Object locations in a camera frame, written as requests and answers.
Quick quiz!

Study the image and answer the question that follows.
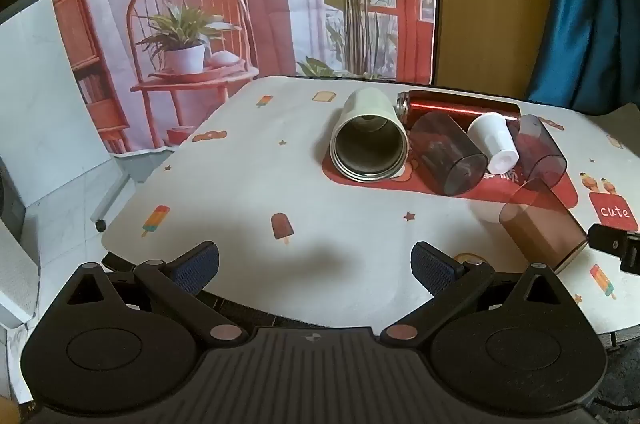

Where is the red metallic bottle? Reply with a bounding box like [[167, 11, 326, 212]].
[[397, 89, 522, 126]]

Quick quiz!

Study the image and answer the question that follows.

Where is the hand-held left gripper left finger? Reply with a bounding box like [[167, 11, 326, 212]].
[[65, 241, 249, 345]]

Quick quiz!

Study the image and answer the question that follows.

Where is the blue curtain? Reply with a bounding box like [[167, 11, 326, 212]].
[[525, 0, 640, 115]]

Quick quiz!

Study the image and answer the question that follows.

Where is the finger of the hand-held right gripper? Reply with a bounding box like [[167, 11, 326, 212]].
[[587, 223, 640, 275]]

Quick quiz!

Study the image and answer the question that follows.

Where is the white marble panel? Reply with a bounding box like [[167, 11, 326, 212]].
[[0, 0, 90, 217]]

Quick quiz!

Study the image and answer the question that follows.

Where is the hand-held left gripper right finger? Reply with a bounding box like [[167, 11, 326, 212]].
[[380, 241, 572, 348]]

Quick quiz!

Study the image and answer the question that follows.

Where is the small white plastic cup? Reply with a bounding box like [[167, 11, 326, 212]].
[[467, 112, 519, 173]]

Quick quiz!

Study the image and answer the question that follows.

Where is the dark translucent cup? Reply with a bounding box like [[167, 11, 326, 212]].
[[409, 111, 489, 197], [509, 114, 569, 186]]

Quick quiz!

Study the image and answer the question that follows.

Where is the brown translucent cup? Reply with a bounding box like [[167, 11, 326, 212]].
[[498, 177, 587, 275]]

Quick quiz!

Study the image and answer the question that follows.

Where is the pale green metal cup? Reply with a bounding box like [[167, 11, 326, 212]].
[[329, 87, 412, 183]]

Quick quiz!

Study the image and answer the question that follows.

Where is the white table leg with caster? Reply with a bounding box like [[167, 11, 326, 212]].
[[91, 168, 127, 233]]

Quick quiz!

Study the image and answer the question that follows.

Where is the white printed tablecloth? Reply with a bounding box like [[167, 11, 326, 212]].
[[100, 75, 640, 336]]

